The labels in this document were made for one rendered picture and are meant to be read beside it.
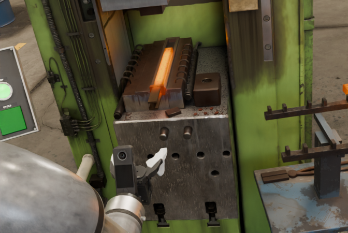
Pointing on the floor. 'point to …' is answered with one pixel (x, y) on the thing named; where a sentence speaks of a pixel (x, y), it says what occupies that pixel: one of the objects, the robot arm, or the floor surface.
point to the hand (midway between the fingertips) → (140, 147)
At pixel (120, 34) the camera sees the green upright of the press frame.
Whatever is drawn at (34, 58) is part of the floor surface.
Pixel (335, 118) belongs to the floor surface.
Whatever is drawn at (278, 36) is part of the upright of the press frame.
